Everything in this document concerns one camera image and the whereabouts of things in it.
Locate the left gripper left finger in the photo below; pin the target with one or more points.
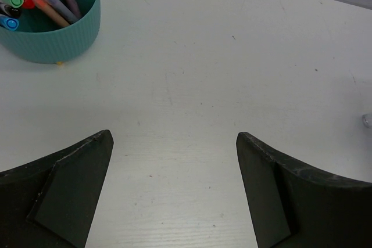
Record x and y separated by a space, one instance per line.
51 202

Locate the teal round organizer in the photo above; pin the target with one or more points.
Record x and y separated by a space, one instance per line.
39 39

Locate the red capped marker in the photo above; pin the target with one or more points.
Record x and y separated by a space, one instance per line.
28 4

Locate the black capped marker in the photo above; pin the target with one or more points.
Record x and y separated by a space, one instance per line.
10 11

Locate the blue spray bottle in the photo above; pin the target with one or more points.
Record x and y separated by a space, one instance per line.
367 120

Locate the blue capped marker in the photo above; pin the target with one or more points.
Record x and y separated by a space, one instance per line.
9 23

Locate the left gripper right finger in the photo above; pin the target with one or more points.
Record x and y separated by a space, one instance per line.
293 204

